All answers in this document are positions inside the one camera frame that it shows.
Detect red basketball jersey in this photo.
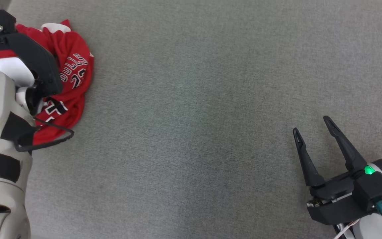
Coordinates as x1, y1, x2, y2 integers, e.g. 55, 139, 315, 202
0, 19, 95, 146

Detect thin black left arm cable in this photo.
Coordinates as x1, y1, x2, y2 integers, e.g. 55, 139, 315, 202
14, 117, 75, 153

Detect thin white right arm wires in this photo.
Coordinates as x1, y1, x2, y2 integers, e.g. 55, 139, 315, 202
333, 219, 357, 239

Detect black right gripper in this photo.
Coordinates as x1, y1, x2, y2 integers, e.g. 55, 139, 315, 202
292, 115, 382, 225

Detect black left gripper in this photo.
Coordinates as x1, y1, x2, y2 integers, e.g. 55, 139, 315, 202
5, 33, 63, 98

